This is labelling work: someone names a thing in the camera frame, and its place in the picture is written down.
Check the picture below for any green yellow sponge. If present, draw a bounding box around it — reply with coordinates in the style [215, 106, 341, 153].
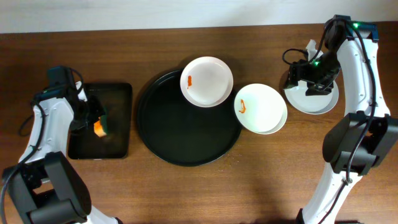
[93, 109, 108, 138]

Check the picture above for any white plate bottom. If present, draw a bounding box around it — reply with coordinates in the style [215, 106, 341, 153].
[284, 81, 339, 115]

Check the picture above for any white plate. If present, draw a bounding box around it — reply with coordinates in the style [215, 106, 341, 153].
[180, 57, 234, 108]
[234, 83, 287, 134]
[284, 81, 339, 115]

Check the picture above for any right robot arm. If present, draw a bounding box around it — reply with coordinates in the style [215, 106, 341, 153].
[284, 15, 397, 223]

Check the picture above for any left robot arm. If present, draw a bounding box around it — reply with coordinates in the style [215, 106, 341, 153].
[1, 66, 121, 224]

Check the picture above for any rectangular black tray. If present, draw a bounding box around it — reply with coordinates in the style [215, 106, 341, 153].
[68, 83, 132, 159]

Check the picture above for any round black tray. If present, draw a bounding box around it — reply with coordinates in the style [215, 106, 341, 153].
[136, 70, 242, 167]

